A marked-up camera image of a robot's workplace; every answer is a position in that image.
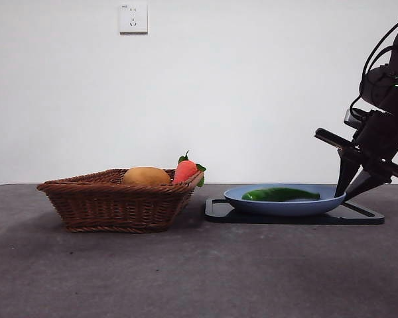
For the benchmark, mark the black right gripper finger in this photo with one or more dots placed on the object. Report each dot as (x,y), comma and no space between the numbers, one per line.
(346,169)
(368,183)

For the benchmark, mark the blue round plate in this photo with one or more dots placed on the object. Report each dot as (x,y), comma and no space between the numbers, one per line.
(285,207)

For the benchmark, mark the green pepper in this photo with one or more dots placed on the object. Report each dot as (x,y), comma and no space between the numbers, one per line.
(278,194)

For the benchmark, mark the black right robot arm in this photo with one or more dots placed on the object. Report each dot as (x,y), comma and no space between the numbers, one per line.
(396,86)

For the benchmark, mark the black rectangular tray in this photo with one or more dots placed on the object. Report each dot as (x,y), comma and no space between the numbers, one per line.
(215,213)

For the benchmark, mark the orange carrot with green leaves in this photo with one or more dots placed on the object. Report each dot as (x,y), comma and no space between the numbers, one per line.
(184,170)

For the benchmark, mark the yellow-brown potato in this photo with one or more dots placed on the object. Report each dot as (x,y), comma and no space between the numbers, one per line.
(145,176)

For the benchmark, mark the brown wicker basket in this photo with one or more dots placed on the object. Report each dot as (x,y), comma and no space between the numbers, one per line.
(119,208)

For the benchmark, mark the pale grey camera box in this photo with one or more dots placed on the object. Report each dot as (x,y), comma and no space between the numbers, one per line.
(351,118)

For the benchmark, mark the white wall socket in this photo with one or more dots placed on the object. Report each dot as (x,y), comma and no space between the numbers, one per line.
(133,18)

